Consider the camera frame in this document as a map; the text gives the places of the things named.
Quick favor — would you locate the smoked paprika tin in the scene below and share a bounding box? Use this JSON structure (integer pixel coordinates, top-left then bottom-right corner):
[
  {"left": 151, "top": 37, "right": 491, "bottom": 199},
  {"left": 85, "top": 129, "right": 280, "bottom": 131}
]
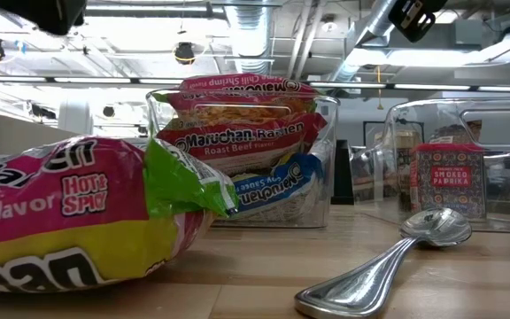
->
[{"left": 409, "top": 142, "right": 489, "bottom": 222}]

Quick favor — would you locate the linear ceiling light strip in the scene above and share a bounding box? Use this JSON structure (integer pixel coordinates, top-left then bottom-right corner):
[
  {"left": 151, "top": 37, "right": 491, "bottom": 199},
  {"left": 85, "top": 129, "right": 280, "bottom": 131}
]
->
[{"left": 0, "top": 74, "right": 510, "bottom": 94}]

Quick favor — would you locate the lime chili ramen packet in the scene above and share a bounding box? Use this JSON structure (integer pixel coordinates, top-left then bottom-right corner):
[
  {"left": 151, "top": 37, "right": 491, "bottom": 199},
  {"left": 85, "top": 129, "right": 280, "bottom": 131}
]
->
[{"left": 151, "top": 73, "right": 322, "bottom": 130}]

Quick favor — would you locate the yellow hanging cord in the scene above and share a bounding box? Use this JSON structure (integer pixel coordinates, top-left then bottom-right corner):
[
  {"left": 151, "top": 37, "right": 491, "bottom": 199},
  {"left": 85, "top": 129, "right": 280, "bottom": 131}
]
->
[{"left": 375, "top": 65, "right": 384, "bottom": 111}]

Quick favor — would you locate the roast beef ramen packet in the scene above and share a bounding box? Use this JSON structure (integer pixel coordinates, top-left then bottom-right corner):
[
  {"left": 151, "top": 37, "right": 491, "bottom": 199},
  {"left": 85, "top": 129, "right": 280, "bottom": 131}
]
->
[{"left": 156, "top": 111, "right": 328, "bottom": 176}]

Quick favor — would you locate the white column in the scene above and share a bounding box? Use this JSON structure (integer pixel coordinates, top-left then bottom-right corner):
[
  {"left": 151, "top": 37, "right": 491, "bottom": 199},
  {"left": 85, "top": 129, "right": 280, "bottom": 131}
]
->
[{"left": 58, "top": 88, "right": 95, "bottom": 134}]

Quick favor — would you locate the hot spicy ramen packet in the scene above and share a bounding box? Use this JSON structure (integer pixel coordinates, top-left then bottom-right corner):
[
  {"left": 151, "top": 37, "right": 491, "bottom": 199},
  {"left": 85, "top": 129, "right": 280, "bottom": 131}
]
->
[{"left": 0, "top": 134, "right": 240, "bottom": 293}]

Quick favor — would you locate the tan lid spice jar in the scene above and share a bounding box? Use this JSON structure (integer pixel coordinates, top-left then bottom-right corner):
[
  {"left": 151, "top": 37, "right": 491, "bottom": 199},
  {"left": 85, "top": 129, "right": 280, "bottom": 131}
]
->
[{"left": 395, "top": 128, "right": 422, "bottom": 212}]

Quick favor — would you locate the round silver ceiling duct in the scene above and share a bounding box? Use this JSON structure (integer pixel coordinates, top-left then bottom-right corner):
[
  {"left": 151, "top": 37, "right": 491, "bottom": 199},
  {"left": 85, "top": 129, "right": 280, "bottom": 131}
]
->
[{"left": 224, "top": 0, "right": 274, "bottom": 76}]

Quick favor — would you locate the long silver ceiling duct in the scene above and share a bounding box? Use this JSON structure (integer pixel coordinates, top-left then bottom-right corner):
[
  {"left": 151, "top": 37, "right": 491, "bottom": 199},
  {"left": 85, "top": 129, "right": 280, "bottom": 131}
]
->
[{"left": 328, "top": 0, "right": 398, "bottom": 83}]

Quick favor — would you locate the white rectangular tray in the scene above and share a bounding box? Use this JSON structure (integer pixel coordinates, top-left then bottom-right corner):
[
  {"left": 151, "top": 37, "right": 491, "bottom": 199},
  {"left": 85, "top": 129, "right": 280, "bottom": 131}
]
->
[{"left": 0, "top": 110, "right": 77, "bottom": 157}]

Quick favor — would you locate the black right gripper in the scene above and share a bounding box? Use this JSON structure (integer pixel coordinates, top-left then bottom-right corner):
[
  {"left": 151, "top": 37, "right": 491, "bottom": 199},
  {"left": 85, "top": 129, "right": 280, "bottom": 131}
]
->
[{"left": 388, "top": 0, "right": 449, "bottom": 43}]

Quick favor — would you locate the brown spice bag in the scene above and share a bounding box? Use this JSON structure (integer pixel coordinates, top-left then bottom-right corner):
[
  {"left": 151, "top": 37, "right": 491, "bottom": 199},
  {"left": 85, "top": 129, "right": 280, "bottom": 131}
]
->
[{"left": 429, "top": 120, "right": 482, "bottom": 145}]

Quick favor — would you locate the silver metal spoon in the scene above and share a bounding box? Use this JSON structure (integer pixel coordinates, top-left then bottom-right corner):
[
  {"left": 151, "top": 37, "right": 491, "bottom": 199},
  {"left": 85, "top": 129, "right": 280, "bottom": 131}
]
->
[{"left": 293, "top": 206, "right": 473, "bottom": 319}]

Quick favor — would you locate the clear plastic bin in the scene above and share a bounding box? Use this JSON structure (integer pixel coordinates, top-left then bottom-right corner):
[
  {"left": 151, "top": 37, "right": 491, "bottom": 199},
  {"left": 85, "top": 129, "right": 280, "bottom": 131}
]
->
[
  {"left": 350, "top": 97, "right": 510, "bottom": 235},
  {"left": 144, "top": 88, "right": 341, "bottom": 230}
]

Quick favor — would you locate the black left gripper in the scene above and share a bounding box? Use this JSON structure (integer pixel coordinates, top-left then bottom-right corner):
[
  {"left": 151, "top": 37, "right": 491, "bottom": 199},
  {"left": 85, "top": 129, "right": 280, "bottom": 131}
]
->
[{"left": 0, "top": 0, "right": 89, "bottom": 35}]

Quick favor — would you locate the blue soy sauce ramen packet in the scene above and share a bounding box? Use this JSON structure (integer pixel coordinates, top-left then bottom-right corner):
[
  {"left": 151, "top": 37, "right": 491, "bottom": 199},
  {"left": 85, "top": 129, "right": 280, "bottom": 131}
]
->
[{"left": 230, "top": 152, "right": 326, "bottom": 222}]

